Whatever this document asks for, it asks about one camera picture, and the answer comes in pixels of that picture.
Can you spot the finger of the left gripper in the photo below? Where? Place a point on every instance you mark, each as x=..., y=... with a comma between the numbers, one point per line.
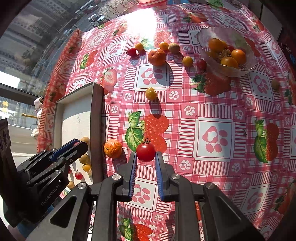
x=62, y=159
x=45, y=158

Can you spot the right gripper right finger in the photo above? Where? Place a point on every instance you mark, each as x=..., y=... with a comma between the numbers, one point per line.
x=201, y=210

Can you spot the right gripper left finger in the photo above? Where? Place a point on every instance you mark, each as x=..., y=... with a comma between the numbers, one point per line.
x=70, y=219

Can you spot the brown longan fruit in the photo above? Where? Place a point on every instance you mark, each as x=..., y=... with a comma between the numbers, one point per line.
x=85, y=159

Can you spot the yellow cherry tomato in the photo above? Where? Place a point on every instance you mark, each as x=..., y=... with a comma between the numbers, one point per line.
x=86, y=167

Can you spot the red cherry tomato mid table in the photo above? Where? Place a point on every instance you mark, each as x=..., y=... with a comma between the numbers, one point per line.
x=146, y=151

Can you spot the red tomato with stem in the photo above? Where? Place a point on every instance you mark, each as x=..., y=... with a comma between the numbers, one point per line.
x=78, y=175

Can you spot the pale longan tray corner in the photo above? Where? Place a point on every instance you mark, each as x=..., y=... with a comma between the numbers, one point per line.
x=71, y=185

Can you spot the pale longan in tray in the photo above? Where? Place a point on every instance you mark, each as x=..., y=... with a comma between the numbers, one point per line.
x=86, y=140

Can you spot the white cardboard tray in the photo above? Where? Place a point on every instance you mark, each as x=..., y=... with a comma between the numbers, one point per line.
x=78, y=115

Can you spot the near mandarin orange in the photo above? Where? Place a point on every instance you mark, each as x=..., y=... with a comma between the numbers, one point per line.
x=113, y=148

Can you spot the mandarin orange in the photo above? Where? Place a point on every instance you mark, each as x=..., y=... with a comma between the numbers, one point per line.
x=157, y=57
x=113, y=148

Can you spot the strawberry pattern tablecloth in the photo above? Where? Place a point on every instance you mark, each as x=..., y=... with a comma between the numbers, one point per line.
x=242, y=140

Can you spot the yellow tomato mid table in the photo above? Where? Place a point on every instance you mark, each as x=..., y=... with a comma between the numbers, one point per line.
x=151, y=94

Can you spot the red tomato far left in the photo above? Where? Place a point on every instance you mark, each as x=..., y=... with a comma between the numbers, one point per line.
x=131, y=52

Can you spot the yellow tomato far left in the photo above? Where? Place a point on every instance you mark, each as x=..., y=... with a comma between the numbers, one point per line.
x=139, y=47

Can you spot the far mandarin orange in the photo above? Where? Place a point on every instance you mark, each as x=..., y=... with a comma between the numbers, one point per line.
x=157, y=57

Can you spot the small brown longan far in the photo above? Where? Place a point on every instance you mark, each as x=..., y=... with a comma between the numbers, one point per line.
x=275, y=85

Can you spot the red tomato near bowl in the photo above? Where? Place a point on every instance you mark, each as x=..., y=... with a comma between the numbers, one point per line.
x=201, y=65

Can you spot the yellow tomato near bowl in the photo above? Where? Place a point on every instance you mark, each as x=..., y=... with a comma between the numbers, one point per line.
x=187, y=61

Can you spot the orange fruit in bowl front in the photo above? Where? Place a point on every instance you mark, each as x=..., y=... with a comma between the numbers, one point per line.
x=229, y=62

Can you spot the orange fruit in bowl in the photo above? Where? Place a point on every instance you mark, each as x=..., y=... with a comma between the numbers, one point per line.
x=239, y=56
x=229, y=62
x=216, y=45

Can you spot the small orange tomato behind mandarin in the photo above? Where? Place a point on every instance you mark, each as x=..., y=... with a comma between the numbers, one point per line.
x=164, y=46

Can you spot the orange fruit in bowl right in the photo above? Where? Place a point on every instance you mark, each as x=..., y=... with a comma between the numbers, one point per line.
x=239, y=56

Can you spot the orange fruit in bowl left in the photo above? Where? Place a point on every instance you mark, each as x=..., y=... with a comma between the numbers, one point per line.
x=216, y=45

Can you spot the glass fruit bowl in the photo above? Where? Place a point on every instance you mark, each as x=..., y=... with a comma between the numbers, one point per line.
x=234, y=41

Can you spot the pink basin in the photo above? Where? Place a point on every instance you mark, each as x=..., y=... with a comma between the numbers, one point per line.
x=151, y=2

